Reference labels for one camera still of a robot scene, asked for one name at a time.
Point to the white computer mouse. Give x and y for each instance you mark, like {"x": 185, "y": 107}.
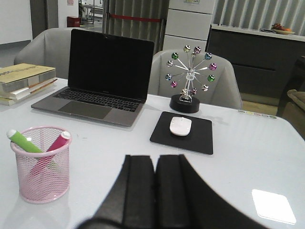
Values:
{"x": 180, "y": 126}

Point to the red trash bin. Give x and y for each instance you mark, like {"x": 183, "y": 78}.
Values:
{"x": 73, "y": 21}

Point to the white cabinet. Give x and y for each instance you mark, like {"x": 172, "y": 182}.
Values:
{"x": 188, "y": 23}

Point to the right grey armchair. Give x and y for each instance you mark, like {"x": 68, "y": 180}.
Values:
{"x": 217, "y": 87}

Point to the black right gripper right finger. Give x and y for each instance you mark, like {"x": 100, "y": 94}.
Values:
{"x": 185, "y": 201}

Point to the grey armchair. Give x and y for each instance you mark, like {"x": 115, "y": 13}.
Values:
{"x": 217, "y": 87}
{"x": 50, "y": 48}

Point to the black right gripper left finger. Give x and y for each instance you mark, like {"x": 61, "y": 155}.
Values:
{"x": 130, "y": 202}

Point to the grey laptop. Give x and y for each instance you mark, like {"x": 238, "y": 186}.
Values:
{"x": 108, "y": 78}

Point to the bottom book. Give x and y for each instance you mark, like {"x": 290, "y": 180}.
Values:
{"x": 8, "y": 102}

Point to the pink marker pen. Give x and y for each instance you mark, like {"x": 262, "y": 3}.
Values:
{"x": 61, "y": 140}

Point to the left grey armchair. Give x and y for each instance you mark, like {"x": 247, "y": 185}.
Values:
{"x": 50, "y": 48}

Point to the top yellow book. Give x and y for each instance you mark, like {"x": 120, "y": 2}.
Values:
{"x": 23, "y": 75}

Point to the pink mesh pen holder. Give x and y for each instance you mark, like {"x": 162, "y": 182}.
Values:
{"x": 50, "y": 184}

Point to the fruit bowl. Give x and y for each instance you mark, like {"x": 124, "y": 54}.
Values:
{"x": 280, "y": 29}

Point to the ferris wheel desk toy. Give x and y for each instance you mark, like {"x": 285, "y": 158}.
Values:
{"x": 185, "y": 100}

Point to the black mouse pad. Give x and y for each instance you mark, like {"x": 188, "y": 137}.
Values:
{"x": 199, "y": 138}

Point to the green marker pen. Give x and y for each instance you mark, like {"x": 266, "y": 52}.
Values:
{"x": 28, "y": 146}

